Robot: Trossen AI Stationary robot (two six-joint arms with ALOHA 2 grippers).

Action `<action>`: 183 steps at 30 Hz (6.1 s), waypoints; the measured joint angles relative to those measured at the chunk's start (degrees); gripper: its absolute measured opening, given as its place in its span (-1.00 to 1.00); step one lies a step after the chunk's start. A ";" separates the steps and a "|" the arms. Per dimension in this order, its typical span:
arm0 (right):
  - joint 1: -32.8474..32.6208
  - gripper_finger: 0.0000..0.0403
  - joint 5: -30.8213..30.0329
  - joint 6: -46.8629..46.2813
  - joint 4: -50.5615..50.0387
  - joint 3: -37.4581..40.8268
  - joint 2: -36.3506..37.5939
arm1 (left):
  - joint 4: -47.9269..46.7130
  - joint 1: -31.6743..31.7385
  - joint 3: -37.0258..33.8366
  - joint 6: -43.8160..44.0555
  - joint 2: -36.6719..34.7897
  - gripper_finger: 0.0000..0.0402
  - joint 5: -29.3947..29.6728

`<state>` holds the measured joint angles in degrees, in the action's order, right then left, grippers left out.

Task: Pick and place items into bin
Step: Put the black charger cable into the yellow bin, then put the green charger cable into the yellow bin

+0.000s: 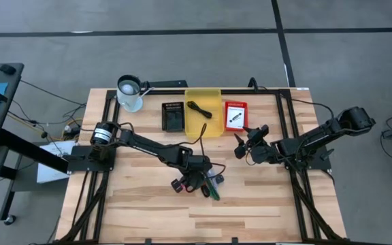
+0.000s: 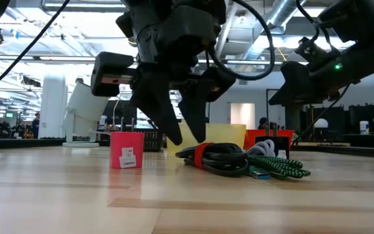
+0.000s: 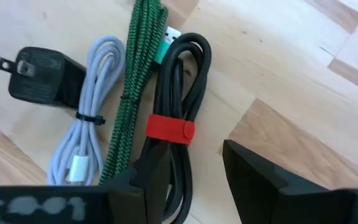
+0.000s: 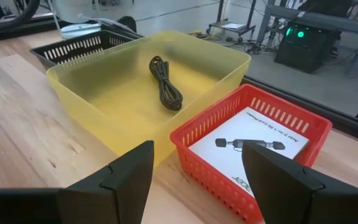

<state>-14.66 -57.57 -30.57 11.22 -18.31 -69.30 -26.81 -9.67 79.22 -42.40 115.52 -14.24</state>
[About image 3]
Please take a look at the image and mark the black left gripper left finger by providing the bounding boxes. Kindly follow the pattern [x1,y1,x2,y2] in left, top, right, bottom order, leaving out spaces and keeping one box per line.
[105,142,172,224]

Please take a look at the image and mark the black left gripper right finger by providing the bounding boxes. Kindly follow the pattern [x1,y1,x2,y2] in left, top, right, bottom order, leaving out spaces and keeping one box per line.
[223,139,358,224]

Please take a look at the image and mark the black cable with red strap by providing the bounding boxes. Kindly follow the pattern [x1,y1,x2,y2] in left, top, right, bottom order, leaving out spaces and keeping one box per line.
[144,32,213,224]

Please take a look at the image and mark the white braided cable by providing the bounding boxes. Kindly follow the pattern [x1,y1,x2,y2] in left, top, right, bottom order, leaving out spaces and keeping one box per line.
[47,34,126,187]

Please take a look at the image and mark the green braided cable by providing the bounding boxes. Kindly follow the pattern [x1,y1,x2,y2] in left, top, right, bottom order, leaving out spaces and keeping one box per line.
[98,0,183,185]

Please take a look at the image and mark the black charger plug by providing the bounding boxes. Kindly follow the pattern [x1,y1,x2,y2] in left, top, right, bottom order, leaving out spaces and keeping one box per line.
[0,46,88,110]

